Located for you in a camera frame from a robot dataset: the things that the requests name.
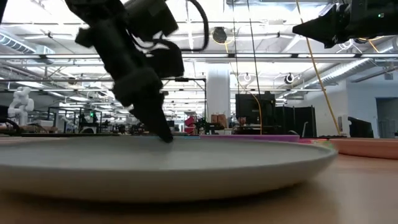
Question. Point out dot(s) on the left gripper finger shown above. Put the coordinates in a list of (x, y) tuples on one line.
[(161, 118), (133, 90)]

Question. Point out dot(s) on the small grey plastic plate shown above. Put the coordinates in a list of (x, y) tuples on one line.
[(155, 174)]

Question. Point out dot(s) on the dark plastic plate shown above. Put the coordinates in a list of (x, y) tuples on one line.
[(248, 138)]

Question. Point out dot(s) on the orange plastic plate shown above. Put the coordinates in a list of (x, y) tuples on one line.
[(367, 149)]

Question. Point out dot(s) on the brown boxes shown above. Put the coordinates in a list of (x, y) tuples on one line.
[(219, 120)]

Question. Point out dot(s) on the black metal stand frame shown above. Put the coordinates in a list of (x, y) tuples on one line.
[(186, 79)]

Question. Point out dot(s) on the red object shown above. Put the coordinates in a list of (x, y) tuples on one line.
[(189, 123)]

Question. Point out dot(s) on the black chair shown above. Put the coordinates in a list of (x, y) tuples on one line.
[(360, 127)]

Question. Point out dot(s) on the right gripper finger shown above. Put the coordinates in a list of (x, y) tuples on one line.
[(331, 9), (326, 29)]

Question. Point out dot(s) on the black monitor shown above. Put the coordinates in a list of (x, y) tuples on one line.
[(252, 109)]

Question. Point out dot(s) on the black partition panel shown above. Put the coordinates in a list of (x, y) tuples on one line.
[(298, 121)]

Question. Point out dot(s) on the white column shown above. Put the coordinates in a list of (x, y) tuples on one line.
[(217, 93)]

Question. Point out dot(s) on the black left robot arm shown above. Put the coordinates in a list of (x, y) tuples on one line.
[(93, 11)]

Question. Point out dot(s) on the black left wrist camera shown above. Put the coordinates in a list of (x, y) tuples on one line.
[(149, 18)]

